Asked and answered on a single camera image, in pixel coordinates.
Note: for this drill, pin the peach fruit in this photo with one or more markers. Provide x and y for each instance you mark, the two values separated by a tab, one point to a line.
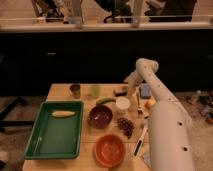
149	103

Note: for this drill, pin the wooden felt eraser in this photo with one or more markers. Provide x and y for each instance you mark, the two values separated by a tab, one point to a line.
120	91

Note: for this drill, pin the dark metal cup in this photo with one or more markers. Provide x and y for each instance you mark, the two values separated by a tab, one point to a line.
75	90

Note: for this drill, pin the brown grape bunch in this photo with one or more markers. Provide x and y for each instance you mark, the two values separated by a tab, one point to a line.
126	126

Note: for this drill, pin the green cucumber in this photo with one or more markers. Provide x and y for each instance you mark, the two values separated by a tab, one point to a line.
105	100

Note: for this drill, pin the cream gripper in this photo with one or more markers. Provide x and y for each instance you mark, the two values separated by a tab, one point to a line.
132	96

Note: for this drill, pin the silver fork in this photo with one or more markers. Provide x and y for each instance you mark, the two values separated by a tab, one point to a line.
139	109

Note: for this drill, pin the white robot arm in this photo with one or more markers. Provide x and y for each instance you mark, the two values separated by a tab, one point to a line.
168	121

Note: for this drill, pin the yellow corn cob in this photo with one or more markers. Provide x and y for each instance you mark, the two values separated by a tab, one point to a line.
62	114

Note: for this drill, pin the green plastic cup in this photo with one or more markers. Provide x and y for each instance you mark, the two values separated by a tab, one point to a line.
95	91

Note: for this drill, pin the green plastic tray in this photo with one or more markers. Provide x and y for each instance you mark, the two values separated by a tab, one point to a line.
55	138

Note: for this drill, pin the white cup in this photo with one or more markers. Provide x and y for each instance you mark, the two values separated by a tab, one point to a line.
122	104

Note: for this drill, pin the maroon bowl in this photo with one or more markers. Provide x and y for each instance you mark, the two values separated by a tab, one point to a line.
100	117

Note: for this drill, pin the orange bowl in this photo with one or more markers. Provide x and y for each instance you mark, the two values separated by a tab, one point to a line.
109	151

